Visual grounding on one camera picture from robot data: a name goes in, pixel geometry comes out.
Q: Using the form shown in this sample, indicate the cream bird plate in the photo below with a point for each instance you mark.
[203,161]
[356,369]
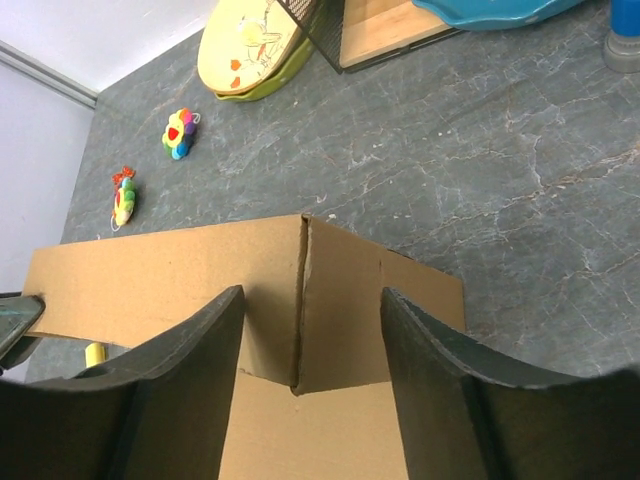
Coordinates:
[250,49]

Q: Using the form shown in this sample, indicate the black wire wooden shelf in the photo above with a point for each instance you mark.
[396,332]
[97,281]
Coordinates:
[353,35]

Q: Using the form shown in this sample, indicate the rainbow flower plush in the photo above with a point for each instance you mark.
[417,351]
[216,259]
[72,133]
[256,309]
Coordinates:
[179,133]

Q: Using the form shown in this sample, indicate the small orange toy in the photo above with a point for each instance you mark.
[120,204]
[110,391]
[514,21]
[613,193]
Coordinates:
[125,172]

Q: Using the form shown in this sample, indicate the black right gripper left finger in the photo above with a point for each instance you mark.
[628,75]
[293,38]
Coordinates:
[159,411]

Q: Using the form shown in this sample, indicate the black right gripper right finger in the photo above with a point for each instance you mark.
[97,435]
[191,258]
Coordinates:
[466,411]

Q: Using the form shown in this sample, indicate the blue dotted plate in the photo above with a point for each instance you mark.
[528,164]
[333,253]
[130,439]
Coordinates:
[490,15]

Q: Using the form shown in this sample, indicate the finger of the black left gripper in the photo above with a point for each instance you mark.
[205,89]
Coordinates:
[18,315]

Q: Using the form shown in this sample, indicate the brown cardboard box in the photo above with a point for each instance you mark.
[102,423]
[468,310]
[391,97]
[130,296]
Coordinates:
[312,398]

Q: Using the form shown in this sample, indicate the yellow flower keychain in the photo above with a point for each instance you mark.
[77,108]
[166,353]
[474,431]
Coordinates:
[124,203]

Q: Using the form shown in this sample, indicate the blue small bottle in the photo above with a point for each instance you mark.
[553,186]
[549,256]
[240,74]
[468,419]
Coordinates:
[621,45]

